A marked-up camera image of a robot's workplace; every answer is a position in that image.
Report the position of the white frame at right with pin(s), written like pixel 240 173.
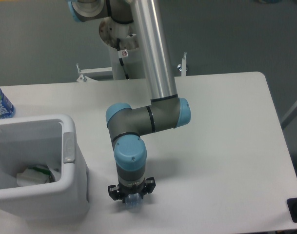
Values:
pixel 289 116

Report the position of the clear crushed plastic bottle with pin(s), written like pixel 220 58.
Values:
pixel 133 202

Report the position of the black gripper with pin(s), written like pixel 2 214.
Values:
pixel 121 191

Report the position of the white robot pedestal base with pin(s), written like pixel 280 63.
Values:
pixel 124 51

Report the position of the blue labelled water bottle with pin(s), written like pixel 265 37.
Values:
pixel 7 109

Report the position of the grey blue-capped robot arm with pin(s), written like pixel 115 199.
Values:
pixel 126 125

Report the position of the white trash inside can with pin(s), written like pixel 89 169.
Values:
pixel 37 175

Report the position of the white plastic trash can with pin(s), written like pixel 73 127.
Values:
pixel 48 140

